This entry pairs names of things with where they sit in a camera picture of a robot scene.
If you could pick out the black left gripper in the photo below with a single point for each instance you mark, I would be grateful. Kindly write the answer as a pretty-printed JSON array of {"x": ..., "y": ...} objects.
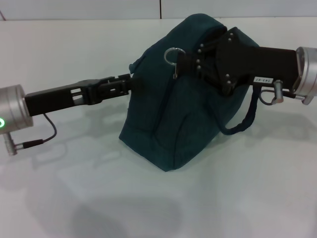
[{"x": 57, "y": 99}]

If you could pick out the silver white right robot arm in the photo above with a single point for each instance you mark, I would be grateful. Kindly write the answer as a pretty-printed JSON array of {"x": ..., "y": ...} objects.
[{"x": 309, "y": 74}]

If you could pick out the dark teal insulated lunch bag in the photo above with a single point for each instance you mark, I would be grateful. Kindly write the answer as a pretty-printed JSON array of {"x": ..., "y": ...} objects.
[{"x": 188, "y": 124}]

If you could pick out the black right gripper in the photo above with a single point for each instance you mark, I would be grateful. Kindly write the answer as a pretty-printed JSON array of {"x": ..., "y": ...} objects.
[{"x": 260, "y": 64}]

